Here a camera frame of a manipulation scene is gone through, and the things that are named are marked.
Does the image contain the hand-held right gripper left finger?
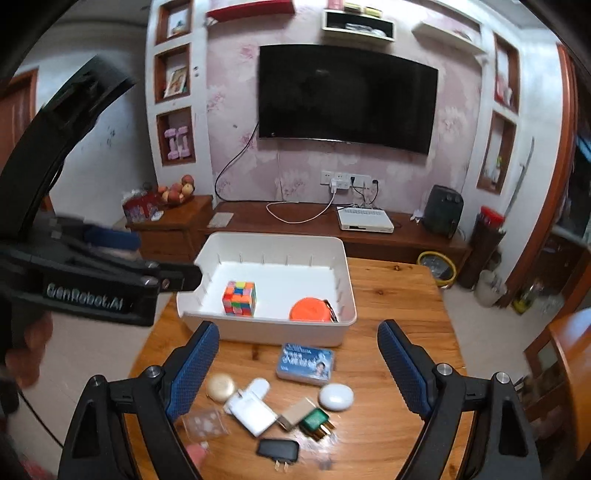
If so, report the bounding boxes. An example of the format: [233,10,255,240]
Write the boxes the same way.
[59,320,221,480]

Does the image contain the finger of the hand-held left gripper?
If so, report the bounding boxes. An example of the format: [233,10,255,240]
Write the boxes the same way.
[139,261,205,294]
[55,216,142,254]

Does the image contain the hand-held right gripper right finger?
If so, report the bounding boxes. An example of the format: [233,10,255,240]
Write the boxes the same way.
[377,320,542,480]

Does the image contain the white plastic gadget with button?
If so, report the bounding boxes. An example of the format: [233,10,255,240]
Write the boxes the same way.
[224,377,278,437]

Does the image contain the white plastic storage bin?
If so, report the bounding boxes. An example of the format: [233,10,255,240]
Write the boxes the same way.
[177,232,358,348]

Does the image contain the person's left hand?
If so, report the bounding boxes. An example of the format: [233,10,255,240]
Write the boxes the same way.
[4,314,55,389]

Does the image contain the round gold compact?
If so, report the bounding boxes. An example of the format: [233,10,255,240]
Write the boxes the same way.
[206,373,236,402]

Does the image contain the red printed box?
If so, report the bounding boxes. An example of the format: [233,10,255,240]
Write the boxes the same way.
[122,189,163,222]

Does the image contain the wooden side cabinet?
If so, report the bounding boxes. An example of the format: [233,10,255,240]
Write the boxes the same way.
[126,195,215,264]

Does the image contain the clear plastic bag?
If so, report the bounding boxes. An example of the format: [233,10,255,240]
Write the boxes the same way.
[182,408,230,439]

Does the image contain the multicoloured puzzle cube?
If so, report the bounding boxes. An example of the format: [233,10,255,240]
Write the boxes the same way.
[222,280,257,318]

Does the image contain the white oval earbud case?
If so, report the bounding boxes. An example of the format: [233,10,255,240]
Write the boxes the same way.
[319,384,354,411]

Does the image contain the small pink object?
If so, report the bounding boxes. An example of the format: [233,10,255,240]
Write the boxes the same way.
[186,442,209,468]

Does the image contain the blue label floss box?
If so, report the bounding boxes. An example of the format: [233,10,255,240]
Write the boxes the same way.
[277,342,335,385]

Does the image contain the green block with brass pins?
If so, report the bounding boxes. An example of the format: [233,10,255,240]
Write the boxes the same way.
[300,408,334,440]

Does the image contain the yellow rimmed waste basket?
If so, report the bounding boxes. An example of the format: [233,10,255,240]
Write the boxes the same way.
[418,250,458,283]

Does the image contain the orange round lid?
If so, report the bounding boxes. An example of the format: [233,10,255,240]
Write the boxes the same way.
[289,296,340,324]

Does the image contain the small beige box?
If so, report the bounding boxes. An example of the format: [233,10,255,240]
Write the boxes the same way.
[278,398,317,431]

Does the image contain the black charger plug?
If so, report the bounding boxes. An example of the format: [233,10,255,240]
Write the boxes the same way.
[257,438,300,472]

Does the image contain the white plastic jug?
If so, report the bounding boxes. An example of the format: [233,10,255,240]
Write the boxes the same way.
[478,270,506,308]

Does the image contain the low wooden television stand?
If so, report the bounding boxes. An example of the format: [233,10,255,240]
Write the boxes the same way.
[198,200,472,273]

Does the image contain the dark container with red top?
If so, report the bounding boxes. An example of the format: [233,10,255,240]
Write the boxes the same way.
[457,206,506,289]

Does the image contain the white set-top box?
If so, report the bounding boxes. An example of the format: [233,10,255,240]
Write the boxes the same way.
[337,207,394,233]

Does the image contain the brown wooden door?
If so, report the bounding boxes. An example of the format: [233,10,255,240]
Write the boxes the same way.
[0,69,38,158]

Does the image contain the black space heater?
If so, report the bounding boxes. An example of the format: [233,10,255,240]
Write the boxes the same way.
[422,185,464,235]

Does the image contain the framed picture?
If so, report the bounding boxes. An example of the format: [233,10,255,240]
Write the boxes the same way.
[167,9,191,38]
[165,67,189,97]

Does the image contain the wooden chair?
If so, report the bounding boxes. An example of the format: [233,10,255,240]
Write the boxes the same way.
[524,307,591,462]

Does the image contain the grey curved stick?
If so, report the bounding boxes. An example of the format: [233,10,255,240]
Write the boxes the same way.
[505,136,536,222]

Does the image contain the black television cable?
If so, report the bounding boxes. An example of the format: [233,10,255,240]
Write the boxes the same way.
[213,122,259,208]

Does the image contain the white charging cable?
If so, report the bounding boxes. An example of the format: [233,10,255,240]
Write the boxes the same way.
[266,188,339,225]

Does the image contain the white wall power outlets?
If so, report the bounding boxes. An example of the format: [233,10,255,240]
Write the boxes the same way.
[322,170,371,188]

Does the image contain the black wall television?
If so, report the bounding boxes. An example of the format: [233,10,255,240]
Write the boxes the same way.
[257,45,439,155]

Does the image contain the red wall shelf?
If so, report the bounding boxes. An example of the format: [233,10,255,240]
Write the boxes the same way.
[206,0,296,24]

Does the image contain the white box wall shelf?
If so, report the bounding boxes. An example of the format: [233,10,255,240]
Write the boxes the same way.
[322,9,397,43]

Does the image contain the white flat wall shelf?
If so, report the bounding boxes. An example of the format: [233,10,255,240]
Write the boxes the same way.
[412,21,488,54]

